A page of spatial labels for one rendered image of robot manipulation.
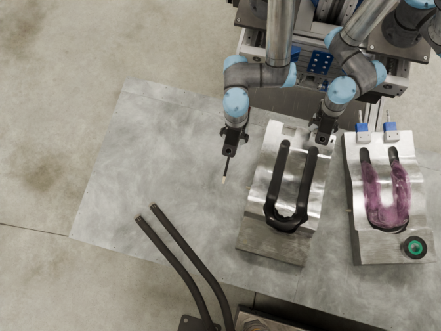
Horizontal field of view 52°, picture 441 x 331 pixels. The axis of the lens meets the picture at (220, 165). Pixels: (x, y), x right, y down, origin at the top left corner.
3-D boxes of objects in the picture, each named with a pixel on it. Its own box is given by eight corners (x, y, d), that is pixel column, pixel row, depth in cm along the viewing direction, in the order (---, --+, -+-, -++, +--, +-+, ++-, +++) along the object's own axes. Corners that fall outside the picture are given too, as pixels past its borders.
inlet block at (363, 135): (351, 113, 181) (354, 108, 175) (363, 113, 181) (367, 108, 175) (354, 145, 177) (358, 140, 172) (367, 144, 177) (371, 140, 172)
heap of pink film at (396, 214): (356, 161, 172) (361, 155, 165) (403, 159, 172) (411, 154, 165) (363, 230, 166) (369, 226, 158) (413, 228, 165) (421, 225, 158)
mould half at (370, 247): (340, 136, 181) (347, 127, 171) (406, 134, 181) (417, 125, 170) (353, 265, 168) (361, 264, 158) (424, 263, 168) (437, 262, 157)
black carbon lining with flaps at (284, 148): (280, 139, 174) (283, 131, 165) (321, 150, 173) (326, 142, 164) (257, 226, 166) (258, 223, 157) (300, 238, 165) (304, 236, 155)
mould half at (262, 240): (267, 127, 183) (270, 115, 170) (331, 143, 181) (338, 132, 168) (235, 248, 171) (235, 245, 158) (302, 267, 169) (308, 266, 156)
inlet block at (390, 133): (378, 112, 180) (382, 107, 175) (391, 111, 180) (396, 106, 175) (382, 144, 177) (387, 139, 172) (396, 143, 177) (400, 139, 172)
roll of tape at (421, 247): (399, 236, 160) (403, 235, 156) (422, 237, 159) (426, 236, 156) (400, 259, 158) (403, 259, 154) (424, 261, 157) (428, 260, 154)
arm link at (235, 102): (249, 83, 134) (249, 111, 131) (248, 98, 144) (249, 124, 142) (222, 84, 134) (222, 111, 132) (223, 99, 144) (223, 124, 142)
